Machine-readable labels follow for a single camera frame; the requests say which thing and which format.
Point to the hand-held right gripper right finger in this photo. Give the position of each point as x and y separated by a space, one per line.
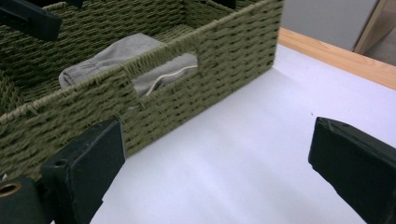
358 168

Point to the white table mat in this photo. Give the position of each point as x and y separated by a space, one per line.
233 155

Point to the grey pants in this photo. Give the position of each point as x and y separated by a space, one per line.
124 49

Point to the green woven basket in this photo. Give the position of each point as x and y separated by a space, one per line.
218 62

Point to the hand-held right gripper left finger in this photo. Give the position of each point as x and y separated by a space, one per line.
84 174

